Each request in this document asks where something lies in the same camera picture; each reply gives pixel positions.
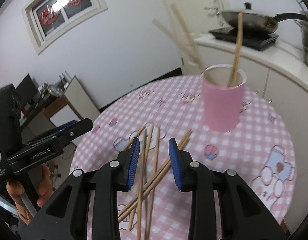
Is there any steel wok with lid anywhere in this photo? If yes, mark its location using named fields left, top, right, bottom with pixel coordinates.
left=221, top=2, right=308, bottom=34

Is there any leaning white board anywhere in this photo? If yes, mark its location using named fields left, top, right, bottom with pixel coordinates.
left=49, top=74, right=101, bottom=128

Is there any silver door handle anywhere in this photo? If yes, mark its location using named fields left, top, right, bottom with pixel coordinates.
left=204, top=0, right=223, bottom=18

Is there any white panel door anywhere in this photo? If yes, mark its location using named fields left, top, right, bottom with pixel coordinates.
left=158, top=0, right=230, bottom=75

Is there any black induction cooktop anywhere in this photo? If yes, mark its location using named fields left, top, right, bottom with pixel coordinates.
left=209, top=27, right=279, bottom=51

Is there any round clock on desk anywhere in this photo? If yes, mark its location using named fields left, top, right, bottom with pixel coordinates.
left=47, top=85, right=64, bottom=98

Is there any window with red decorations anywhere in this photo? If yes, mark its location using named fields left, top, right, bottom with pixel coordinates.
left=22, top=0, right=108, bottom=55

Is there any pink cylindrical utensil holder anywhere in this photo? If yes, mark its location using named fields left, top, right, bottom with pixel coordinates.
left=201, top=64, right=247, bottom=133

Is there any stainless steel steamer pot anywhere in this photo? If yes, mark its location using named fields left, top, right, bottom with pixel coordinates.
left=294, top=0, right=308, bottom=67

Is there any bamboo chopstick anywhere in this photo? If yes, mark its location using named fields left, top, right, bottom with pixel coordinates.
left=118, top=129, right=192, bottom=222
left=144, top=126, right=161, bottom=240
left=123, top=126, right=145, bottom=151
left=130, top=126, right=153, bottom=239
left=227, top=11, right=243, bottom=87
left=137, top=129, right=148, bottom=240
left=152, top=18, right=202, bottom=68
left=170, top=3, right=204, bottom=74

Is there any black monitor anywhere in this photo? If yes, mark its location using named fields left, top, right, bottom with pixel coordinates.
left=16, top=74, right=39, bottom=107

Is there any dark wooden side desk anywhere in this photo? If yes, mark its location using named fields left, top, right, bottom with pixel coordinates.
left=20, top=94, right=81, bottom=142

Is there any person's left hand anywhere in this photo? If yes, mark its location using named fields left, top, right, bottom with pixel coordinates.
left=6, top=165, right=53, bottom=225

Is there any pink checkered tablecloth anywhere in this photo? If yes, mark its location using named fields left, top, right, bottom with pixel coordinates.
left=69, top=74, right=298, bottom=240

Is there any white kitchen cabinet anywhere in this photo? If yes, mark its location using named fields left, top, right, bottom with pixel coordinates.
left=196, top=35, right=308, bottom=232

